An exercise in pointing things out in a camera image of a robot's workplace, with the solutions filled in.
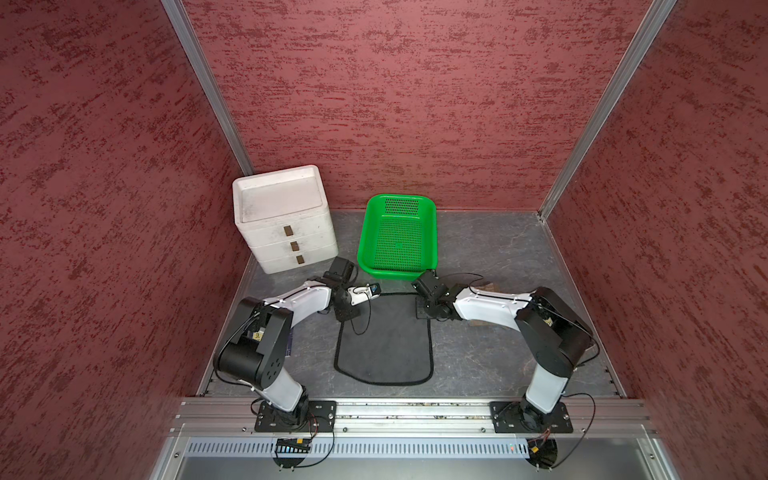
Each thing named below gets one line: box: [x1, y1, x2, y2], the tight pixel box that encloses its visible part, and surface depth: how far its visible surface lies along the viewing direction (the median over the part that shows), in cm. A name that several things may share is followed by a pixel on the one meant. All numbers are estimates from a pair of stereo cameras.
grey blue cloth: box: [334, 292, 434, 386], surface depth 87 cm
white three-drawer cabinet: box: [232, 165, 339, 274], surface depth 94 cm
